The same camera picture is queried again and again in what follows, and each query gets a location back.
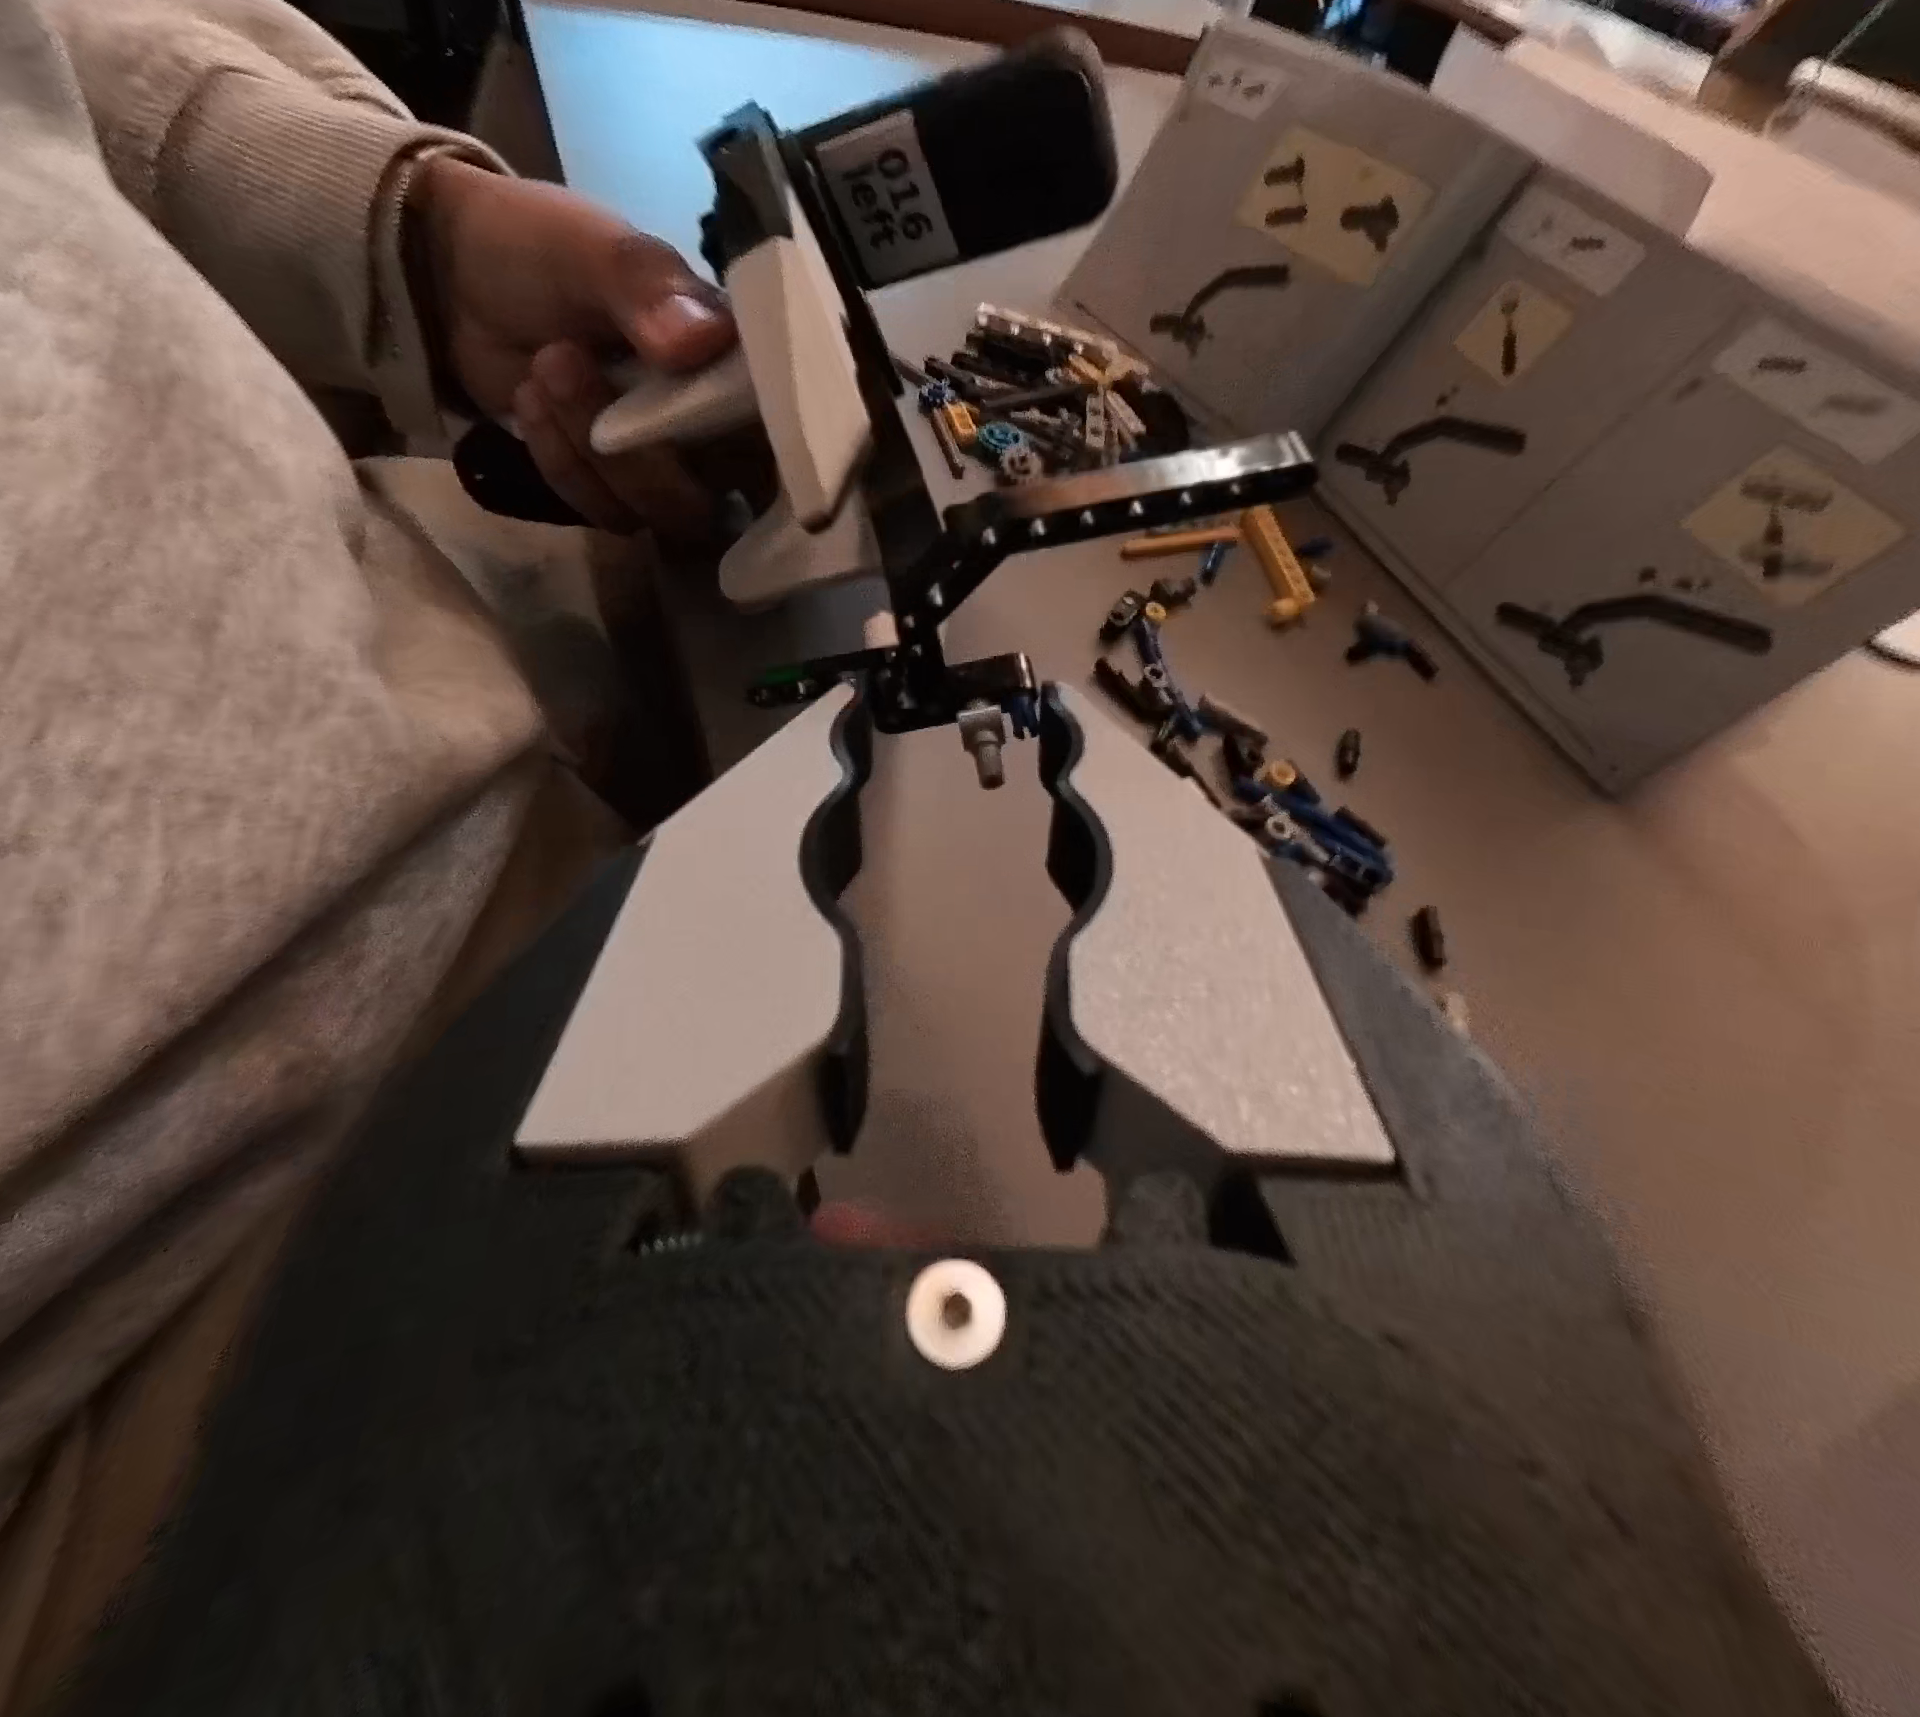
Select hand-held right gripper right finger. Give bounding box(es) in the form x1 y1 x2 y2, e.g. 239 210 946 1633
1034 683 1403 1170

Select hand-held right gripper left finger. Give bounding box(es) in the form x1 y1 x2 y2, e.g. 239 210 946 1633
511 684 875 1177

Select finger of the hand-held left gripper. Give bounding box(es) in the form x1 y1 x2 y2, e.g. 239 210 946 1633
715 477 889 613
723 236 911 613

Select black lego beam assembly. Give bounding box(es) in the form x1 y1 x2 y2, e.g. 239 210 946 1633
746 425 1322 793

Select person's left forearm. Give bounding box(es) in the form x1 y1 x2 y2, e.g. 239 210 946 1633
43 0 519 474

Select pile of mixed lego pieces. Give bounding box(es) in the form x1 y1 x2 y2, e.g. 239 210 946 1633
899 298 1202 488

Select blue black lego connector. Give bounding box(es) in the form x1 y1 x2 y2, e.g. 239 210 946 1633
1344 603 1439 680

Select thick yellow lego beam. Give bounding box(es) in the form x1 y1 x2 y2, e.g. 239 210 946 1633
1236 506 1337 628

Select lego instruction booklet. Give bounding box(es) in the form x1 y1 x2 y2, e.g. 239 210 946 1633
1050 17 1920 801

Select person's left hand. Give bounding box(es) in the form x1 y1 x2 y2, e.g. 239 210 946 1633
403 155 737 534

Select cluster of blue black pins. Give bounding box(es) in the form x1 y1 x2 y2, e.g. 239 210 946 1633
1092 577 1397 920

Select white cardboard box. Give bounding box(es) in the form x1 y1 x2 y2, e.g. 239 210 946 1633
1432 35 1712 234

